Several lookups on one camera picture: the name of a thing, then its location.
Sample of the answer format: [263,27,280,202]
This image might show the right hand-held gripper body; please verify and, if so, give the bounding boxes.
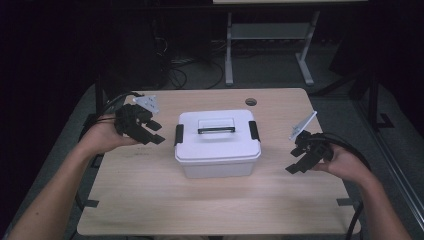
[289,110,334,163]

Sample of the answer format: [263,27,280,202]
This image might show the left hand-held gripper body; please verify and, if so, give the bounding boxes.
[114,94,160,138]

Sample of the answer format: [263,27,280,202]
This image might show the white lid with black latches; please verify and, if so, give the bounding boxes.
[174,109,263,165]

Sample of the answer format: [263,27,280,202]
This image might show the white plastic storage box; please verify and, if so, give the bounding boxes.
[180,159,257,179]

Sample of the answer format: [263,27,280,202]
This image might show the person's left hand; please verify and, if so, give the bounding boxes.
[78,114,141,155]

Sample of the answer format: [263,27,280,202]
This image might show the person's right hand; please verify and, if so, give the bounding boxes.
[311,143,373,183]

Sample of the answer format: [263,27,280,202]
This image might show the black metal stand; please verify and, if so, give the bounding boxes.
[349,66,394,131]

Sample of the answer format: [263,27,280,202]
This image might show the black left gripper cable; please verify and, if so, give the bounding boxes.
[96,91,144,124]

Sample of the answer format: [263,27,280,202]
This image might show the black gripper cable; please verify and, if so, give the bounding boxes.
[314,132,373,240]
[96,91,144,124]

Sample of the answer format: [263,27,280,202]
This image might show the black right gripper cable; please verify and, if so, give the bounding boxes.
[314,132,373,240]

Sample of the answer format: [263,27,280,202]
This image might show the black metal post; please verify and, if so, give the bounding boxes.
[94,76,104,114]

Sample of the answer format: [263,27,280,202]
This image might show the black floor cables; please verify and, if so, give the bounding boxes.
[163,56,225,90]

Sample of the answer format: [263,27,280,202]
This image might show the aluminium profile rail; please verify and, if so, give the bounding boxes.
[353,99,424,223]

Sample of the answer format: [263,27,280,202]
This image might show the grey metal desk frame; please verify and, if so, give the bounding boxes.
[224,11,321,87]

